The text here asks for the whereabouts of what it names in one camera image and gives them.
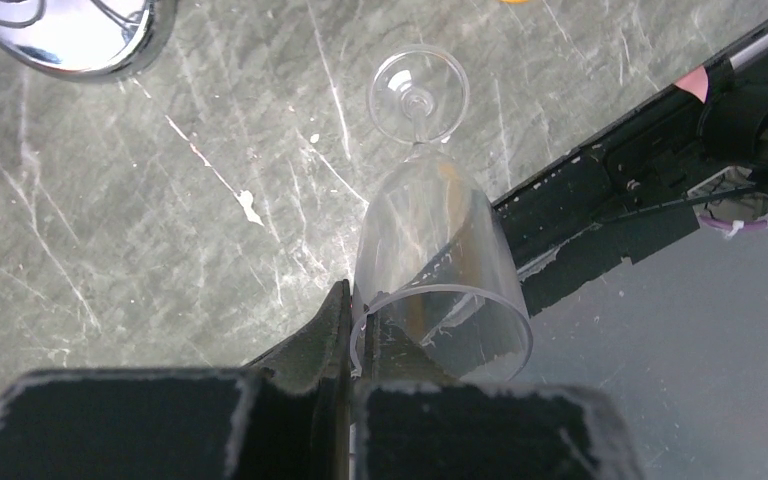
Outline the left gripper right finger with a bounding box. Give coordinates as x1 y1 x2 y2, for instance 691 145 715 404
354 314 643 479

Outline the chrome wine glass rack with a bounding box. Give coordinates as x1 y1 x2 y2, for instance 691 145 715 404
0 0 179 83

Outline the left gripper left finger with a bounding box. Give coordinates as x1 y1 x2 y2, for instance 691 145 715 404
0 280 351 479

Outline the clear glass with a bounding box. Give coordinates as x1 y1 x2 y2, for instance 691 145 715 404
350 45 533 382

